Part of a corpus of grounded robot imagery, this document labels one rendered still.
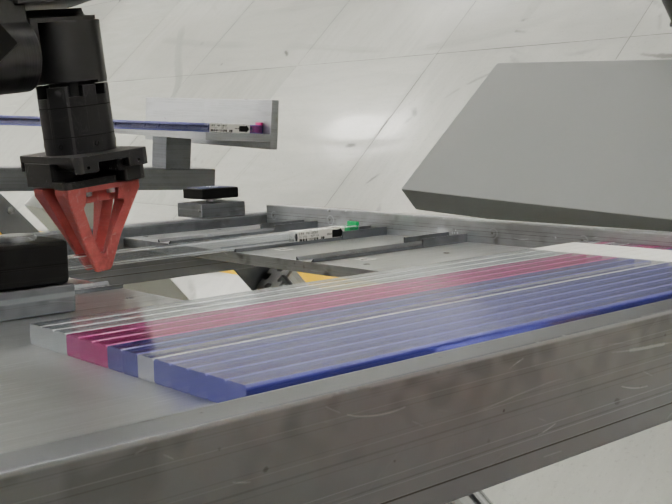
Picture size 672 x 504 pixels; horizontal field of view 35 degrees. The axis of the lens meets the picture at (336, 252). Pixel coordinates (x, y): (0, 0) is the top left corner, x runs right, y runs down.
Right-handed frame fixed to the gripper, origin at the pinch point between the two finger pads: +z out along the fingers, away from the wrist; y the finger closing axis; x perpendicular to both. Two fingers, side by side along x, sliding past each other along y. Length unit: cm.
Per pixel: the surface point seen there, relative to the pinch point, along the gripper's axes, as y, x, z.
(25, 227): -92, 35, 10
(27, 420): 39.9, -24.9, -2.3
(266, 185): -149, 131, 20
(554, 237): 22.3, 32.4, 2.7
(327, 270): 13.8, 13.3, 2.4
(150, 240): -14.2, 13.7, 2.1
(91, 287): 10.1, -6.0, -0.1
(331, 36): -174, 182, -18
